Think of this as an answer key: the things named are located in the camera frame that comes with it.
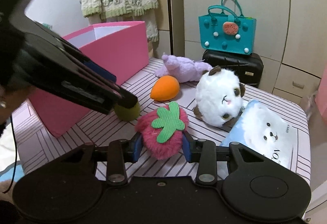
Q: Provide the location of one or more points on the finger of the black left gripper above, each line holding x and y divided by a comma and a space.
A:
124, 98

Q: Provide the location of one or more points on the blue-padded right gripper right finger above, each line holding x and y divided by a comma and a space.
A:
203, 153

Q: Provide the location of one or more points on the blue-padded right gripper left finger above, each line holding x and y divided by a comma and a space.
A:
119, 153

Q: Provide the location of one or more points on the green plush ball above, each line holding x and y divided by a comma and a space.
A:
127, 114

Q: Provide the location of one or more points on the pink strawberry plush toy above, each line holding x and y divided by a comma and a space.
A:
162, 130

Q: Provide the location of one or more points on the soft cotton tissue pack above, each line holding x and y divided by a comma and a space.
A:
265, 132

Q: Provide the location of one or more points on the person's left hand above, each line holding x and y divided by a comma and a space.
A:
13, 99

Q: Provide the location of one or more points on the orange plush carrot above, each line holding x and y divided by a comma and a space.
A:
165, 88

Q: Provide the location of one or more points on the pink cardboard storage box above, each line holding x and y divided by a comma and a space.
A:
118, 47

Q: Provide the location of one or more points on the white panda plush toy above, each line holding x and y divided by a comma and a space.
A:
219, 96

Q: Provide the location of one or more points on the purple plush toy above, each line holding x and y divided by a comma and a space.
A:
182, 68

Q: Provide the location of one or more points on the striped pink table cover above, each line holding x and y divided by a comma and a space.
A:
36, 146

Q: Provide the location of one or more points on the black suitcase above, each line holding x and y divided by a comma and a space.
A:
248, 68

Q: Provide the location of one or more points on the teal felt tote bag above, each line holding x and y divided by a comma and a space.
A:
223, 30

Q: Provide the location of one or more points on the pink paper bag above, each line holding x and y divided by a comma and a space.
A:
321, 97

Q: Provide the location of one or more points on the beige wardrobe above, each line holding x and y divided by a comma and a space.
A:
290, 38

